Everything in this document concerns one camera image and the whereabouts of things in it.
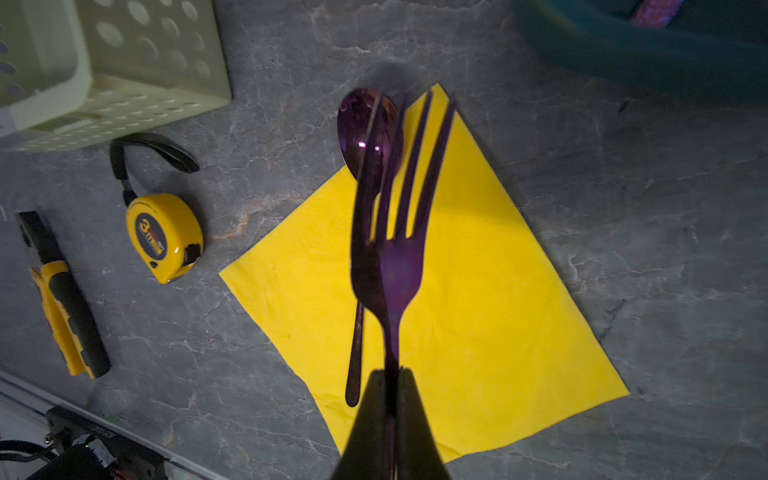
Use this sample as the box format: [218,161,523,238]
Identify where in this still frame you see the yellow tape measure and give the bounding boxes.
[109,133,204,285]

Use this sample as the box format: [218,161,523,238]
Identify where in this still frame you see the purple metal spoon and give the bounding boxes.
[337,88,379,407]

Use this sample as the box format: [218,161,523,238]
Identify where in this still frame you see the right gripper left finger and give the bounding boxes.
[331,370,387,480]

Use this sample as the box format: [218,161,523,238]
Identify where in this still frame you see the purple metal fork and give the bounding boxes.
[350,91,456,417]

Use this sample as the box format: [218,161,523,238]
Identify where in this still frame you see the teal plastic tray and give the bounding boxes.
[513,1,767,104]

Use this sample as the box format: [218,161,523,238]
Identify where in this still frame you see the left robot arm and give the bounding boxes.
[1,440,113,479]

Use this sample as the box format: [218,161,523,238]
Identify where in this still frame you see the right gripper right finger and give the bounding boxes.
[395,368,451,480]

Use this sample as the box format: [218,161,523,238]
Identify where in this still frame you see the purple metal knife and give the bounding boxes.
[630,0,684,28]

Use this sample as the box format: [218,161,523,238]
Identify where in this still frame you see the light green perforated basket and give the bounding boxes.
[1,1,232,152]

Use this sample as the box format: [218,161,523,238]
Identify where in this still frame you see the yellow paper napkin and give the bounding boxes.
[220,117,628,462]

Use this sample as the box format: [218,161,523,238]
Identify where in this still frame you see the yellow black pliers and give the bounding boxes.
[15,211,111,379]

